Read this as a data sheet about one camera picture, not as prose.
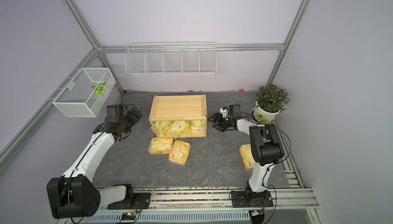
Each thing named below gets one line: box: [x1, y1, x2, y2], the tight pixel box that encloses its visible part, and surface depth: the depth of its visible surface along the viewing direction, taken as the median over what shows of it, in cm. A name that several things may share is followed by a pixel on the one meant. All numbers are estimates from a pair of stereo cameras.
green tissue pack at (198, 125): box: [191, 120, 206, 131], surface depth 96 cm
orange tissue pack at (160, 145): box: [147, 136, 174, 155], surface depth 91 cm
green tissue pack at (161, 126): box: [154, 120, 172, 136], surface depth 96 cm
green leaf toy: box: [91, 81, 107, 97], surface depth 82 cm
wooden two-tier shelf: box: [148, 94, 208, 141], surface depth 90 cm
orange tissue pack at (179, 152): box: [168, 139, 192, 166], surface depth 87 cm
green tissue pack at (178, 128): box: [166, 120, 192, 140], surface depth 95 cm
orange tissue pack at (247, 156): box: [238, 144, 255, 171], surface depth 86 cm
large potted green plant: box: [253, 83, 291, 122], surface depth 93 cm
